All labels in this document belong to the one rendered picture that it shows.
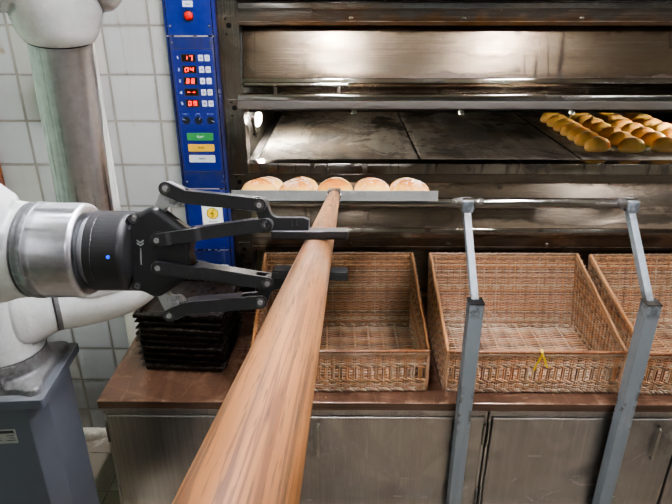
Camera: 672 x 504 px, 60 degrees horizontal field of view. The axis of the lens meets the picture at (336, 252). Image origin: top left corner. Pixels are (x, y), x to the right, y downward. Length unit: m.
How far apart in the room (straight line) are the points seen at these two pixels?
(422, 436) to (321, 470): 0.35
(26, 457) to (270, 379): 1.25
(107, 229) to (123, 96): 1.61
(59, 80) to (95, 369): 1.72
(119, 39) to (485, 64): 1.19
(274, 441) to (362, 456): 1.83
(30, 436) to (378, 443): 1.04
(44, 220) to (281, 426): 0.43
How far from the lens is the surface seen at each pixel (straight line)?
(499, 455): 2.05
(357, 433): 1.92
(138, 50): 2.11
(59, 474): 1.47
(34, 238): 0.57
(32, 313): 1.27
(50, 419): 1.38
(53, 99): 1.12
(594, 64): 2.16
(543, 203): 1.81
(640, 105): 2.09
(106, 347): 2.57
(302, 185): 1.58
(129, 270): 0.56
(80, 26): 1.07
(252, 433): 0.16
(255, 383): 0.19
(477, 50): 2.05
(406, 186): 1.58
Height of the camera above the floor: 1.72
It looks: 24 degrees down
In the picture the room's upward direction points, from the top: straight up
